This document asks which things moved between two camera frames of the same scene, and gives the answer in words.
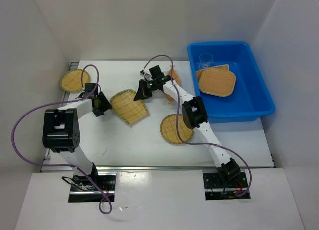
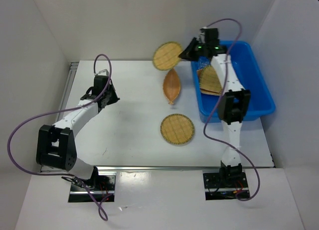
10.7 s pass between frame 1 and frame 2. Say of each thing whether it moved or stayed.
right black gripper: moved
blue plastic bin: stayed
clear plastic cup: stayed
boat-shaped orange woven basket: stayed
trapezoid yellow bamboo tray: moved
